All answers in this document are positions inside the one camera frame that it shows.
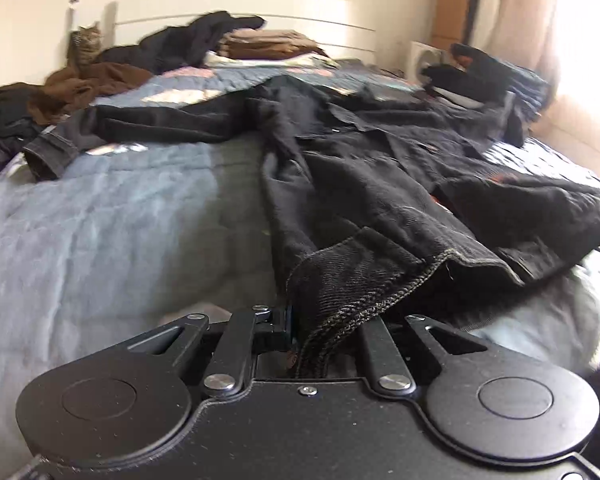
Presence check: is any grey quilted bedspread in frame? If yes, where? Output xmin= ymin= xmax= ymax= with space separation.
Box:
xmin=0 ymin=57 xmax=600 ymax=411

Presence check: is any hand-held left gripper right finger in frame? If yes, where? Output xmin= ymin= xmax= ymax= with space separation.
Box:
xmin=357 ymin=314 xmax=488 ymax=397

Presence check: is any stack of dark folded clothes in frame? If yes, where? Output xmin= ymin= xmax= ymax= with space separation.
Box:
xmin=422 ymin=44 xmax=552 ymax=127

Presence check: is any white fan heater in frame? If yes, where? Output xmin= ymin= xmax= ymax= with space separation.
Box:
xmin=410 ymin=40 xmax=452 ymax=84

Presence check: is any black crumpled garment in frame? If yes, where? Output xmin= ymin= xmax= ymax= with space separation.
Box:
xmin=0 ymin=85 xmax=46 ymax=187

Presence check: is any black denim jacket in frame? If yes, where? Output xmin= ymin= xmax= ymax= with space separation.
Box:
xmin=22 ymin=75 xmax=600 ymax=380

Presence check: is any brown crumpled garment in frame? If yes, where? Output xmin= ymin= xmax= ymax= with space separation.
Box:
xmin=0 ymin=62 xmax=153 ymax=127

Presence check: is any black puffer jacket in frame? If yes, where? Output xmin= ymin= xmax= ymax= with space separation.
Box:
xmin=100 ymin=10 xmax=268 ymax=73

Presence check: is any white headboard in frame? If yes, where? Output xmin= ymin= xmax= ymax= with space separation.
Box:
xmin=104 ymin=0 xmax=381 ymax=61

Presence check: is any stack of brown folded clothes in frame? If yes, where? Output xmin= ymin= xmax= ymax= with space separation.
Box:
xmin=218 ymin=27 xmax=332 ymax=62

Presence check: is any tabby cat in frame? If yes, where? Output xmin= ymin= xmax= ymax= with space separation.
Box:
xmin=74 ymin=23 xmax=102 ymax=68

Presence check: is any beige curtain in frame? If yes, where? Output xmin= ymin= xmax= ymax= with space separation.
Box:
xmin=480 ymin=0 xmax=600 ymax=137

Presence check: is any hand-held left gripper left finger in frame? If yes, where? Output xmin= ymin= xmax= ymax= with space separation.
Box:
xmin=125 ymin=304 xmax=298 ymax=397

